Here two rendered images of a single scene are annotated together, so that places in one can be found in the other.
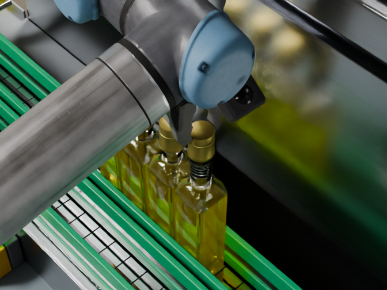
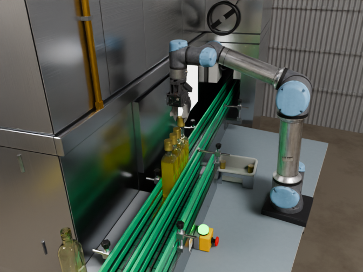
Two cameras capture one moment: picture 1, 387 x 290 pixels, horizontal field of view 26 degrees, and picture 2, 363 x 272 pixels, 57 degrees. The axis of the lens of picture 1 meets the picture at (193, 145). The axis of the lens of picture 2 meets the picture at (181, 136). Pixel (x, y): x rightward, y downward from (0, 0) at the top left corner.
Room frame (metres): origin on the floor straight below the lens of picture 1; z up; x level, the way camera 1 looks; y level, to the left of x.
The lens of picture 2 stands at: (1.36, 1.23, 1.82)
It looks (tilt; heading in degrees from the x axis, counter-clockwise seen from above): 27 degrees down; 242
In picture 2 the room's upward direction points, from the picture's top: 1 degrees counter-clockwise
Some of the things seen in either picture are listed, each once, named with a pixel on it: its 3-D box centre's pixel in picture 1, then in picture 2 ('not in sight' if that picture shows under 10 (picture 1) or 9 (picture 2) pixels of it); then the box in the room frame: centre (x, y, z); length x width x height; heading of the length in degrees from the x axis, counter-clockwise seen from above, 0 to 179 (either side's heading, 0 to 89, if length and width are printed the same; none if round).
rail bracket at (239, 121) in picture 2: not in sight; (235, 114); (0.05, -0.44, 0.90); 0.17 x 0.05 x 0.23; 133
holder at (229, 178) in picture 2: not in sight; (230, 170); (0.39, -0.03, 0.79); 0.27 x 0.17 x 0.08; 133
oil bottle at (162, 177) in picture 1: (173, 201); (177, 161); (0.74, 0.03, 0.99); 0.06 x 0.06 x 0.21; 43
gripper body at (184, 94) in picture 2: not in sight; (177, 91); (0.72, 0.01, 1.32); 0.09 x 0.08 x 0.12; 37
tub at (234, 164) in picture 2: not in sight; (235, 170); (0.37, -0.01, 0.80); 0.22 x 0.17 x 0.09; 133
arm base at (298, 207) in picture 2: not in sight; (287, 195); (0.32, 0.33, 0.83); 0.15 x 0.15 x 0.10
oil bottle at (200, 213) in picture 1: (200, 225); (181, 155); (0.70, -0.01, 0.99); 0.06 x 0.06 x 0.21; 43
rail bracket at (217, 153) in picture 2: not in sight; (213, 154); (0.52, 0.00, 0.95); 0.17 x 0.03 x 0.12; 133
